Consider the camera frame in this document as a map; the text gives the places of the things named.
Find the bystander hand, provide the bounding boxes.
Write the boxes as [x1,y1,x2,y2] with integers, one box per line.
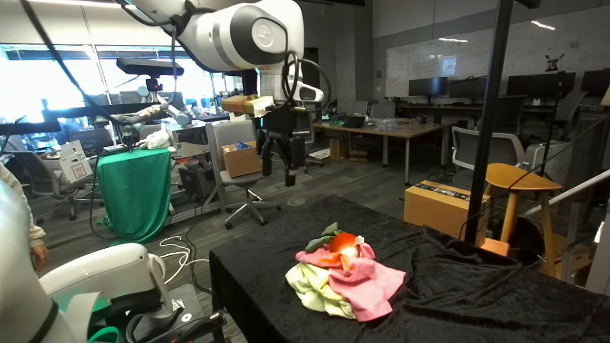
[29,243,54,271]

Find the black velvet tablecloth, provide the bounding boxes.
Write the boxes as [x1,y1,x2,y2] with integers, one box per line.
[208,193,610,343]

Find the cardboard box black tape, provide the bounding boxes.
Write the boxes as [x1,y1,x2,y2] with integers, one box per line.
[403,178,492,245]

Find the pale green cloth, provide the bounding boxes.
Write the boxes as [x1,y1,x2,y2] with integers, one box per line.
[294,285,359,321]

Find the pink cloth orange stripes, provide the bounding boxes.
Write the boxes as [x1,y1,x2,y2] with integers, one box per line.
[294,237,410,325]

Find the black computer monitor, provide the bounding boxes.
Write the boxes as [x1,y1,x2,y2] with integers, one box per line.
[578,67,610,100]
[406,75,450,104]
[506,71,578,104]
[446,75,492,106]

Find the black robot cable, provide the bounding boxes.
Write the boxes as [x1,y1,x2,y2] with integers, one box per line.
[281,50,334,109]

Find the wooden office desk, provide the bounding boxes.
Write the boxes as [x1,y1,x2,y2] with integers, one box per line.
[311,119,458,187]

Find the wooden stool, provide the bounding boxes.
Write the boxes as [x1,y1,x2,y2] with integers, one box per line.
[483,161,567,273]

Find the silver tripod leg pole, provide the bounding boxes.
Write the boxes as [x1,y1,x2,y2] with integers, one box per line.
[519,166,610,222]

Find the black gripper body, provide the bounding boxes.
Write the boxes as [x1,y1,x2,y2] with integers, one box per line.
[271,104,315,142]

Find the white paper sign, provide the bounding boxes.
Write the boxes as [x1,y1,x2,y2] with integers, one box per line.
[58,140,96,187]

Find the white floor cable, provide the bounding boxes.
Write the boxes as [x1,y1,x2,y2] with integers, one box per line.
[147,231,214,285]

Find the grey office chair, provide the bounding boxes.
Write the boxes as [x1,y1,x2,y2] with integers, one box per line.
[204,119,283,233]

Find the orange plush toy green leaves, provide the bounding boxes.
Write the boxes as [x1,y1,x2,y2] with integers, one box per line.
[304,222,368,271]

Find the small cardboard box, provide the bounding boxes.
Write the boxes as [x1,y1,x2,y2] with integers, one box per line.
[220,142,265,182]

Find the white mesh office chair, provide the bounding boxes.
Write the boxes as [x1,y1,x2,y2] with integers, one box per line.
[448,125,530,174]

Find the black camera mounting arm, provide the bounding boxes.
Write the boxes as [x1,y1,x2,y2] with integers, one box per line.
[40,75,197,126]

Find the black vertical pole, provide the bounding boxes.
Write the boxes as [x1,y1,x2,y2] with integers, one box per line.
[464,0,519,248]

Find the wooden board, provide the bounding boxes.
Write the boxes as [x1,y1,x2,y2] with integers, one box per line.
[475,235,511,260]

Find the green draped cloth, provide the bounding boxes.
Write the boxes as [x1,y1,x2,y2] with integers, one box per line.
[94,147,176,247]

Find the white handheld device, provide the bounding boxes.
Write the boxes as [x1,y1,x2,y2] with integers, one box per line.
[122,125,174,153]

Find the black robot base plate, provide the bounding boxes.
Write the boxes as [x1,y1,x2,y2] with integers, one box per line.
[122,283,225,343]

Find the black stereo camera bar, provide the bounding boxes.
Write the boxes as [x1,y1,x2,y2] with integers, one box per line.
[115,58,187,81]

